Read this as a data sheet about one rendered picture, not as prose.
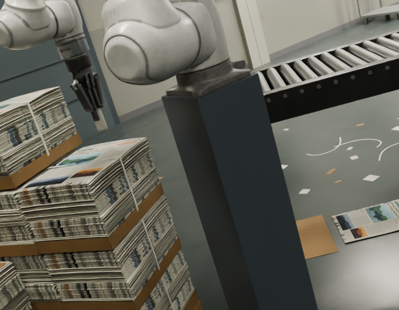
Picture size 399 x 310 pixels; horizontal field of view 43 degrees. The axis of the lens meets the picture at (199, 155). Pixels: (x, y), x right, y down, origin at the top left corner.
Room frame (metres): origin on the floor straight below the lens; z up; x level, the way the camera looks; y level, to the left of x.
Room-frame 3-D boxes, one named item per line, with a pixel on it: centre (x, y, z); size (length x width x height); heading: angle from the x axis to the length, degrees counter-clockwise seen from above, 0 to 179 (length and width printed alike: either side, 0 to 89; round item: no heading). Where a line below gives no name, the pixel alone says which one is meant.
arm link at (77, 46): (1.57, 0.27, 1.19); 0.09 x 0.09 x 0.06
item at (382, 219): (2.15, -0.71, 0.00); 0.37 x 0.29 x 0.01; 83
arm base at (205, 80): (1.39, -0.10, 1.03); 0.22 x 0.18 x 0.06; 117
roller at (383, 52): (2.12, -0.87, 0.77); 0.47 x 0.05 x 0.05; 173
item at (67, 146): (1.87, 0.57, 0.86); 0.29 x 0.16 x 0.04; 62
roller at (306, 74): (2.16, -0.54, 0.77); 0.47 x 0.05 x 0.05; 173
